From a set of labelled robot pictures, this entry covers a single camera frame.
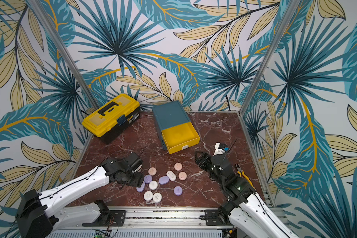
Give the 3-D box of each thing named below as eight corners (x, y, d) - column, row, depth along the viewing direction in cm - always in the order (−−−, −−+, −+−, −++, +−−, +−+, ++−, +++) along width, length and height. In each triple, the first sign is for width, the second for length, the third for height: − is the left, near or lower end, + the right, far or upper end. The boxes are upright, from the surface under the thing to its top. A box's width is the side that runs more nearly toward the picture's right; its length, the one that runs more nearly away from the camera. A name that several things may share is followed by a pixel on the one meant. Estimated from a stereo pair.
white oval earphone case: (172, 182, 87) (172, 181, 85) (165, 174, 90) (165, 172, 88) (177, 178, 89) (177, 176, 87) (170, 170, 91) (170, 168, 90)
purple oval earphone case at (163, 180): (158, 184, 86) (158, 183, 84) (159, 177, 89) (159, 175, 87) (169, 184, 86) (168, 183, 84) (169, 177, 89) (169, 175, 87)
